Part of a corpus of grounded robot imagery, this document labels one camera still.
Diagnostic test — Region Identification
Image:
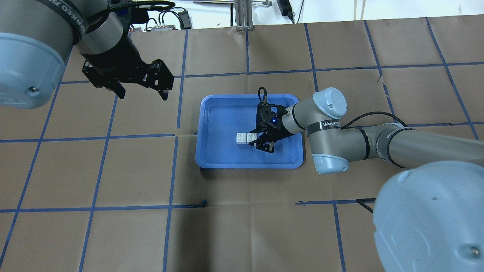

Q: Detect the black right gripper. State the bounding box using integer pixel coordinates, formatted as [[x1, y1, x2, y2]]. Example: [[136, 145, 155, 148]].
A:
[[249, 102, 293, 153]]

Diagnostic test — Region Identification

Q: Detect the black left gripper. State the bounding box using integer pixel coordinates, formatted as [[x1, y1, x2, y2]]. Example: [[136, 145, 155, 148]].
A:
[[81, 38, 174, 100]]

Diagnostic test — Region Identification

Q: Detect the white block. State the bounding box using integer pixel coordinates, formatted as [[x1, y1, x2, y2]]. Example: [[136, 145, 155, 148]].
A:
[[247, 133, 258, 144], [236, 133, 247, 145]]

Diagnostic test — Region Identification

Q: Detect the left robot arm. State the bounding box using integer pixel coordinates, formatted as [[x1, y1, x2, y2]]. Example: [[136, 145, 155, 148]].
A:
[[0, 0, 174, 110]]

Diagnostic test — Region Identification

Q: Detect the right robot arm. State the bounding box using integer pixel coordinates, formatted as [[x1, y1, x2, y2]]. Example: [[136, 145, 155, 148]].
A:
[[249, 87, 484, 272]]

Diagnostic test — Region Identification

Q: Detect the blue plastic tray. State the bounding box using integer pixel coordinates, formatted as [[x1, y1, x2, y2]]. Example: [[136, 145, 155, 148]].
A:
[[195, 94, 305, 169]]

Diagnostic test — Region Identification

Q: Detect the black power adapter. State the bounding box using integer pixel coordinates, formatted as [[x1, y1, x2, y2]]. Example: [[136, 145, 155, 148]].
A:
[[276, 0, 294, 21]]

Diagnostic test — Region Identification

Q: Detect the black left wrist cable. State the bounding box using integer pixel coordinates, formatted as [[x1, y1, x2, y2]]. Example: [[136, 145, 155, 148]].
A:
[[87, 2, 177, 27]]

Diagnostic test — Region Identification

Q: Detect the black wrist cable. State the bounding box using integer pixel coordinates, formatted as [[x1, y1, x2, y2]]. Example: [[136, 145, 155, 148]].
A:
[[87, 2, 177, 27], [258, 87, 409, 214]]

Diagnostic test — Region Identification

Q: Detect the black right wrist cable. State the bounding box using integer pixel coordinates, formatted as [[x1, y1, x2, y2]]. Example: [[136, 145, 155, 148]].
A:
[[258, 87, 409, 214]]

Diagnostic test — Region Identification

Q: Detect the aluminium profile post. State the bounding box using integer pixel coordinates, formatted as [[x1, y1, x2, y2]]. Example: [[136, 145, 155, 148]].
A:
[[234, 0, 254, 31]]

